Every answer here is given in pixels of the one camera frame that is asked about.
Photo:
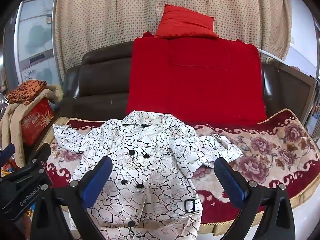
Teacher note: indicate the red cardboard box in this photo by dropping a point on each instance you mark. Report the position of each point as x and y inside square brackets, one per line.
[37, 122]

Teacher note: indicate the red blanket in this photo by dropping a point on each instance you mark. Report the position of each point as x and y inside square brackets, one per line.
[195, 80]

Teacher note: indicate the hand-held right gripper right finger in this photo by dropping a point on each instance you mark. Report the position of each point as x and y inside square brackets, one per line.
[228, 182]

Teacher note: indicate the white floral refrigerator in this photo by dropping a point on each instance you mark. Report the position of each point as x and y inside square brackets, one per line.
[37, 42]

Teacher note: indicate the beige dotted curtain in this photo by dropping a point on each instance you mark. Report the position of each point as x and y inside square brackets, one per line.
[112, 17]

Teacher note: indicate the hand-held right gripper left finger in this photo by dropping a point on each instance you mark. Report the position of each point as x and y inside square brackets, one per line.
[98, 180]

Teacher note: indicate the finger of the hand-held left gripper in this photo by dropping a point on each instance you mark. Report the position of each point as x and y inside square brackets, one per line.
[38, 156]
[6, 152]

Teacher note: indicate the grey framed panel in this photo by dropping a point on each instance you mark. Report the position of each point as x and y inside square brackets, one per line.
[287, 87]

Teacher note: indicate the orange black patterned cloth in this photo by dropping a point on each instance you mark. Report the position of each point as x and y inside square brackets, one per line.
[26, 91]

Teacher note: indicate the white black-patterned coat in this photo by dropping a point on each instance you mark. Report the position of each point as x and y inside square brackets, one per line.
[150, 175]

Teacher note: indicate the beige fur-hood jacket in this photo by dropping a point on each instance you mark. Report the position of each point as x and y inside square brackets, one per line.
[15, 122]

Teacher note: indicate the red pillow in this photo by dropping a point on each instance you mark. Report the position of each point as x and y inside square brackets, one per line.
[186, 21]

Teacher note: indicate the dark brown leather sofa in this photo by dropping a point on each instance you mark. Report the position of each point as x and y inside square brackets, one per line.
[100, 80]

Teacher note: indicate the floral plush blanket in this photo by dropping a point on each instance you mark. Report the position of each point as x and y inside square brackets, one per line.
[275, 142]

